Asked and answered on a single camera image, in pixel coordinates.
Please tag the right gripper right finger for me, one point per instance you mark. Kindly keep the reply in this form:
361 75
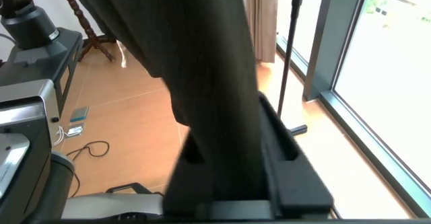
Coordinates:
296 183

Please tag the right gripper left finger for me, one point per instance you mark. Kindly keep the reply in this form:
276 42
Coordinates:
188 183

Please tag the black shorts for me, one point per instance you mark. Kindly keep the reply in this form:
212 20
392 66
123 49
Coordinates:
185 49

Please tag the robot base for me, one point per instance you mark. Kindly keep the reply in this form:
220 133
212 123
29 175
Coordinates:
27 116

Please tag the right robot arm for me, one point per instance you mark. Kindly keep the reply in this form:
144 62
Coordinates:
111 205

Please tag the black clothes rack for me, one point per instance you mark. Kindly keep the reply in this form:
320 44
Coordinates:
289 49

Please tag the window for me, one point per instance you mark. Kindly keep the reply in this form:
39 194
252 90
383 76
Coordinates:
387 66

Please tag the beige curtain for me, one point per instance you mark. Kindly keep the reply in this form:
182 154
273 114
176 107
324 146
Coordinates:
262 15

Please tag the dark brown wooden coat stand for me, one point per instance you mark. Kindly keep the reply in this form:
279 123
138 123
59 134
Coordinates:
84 19

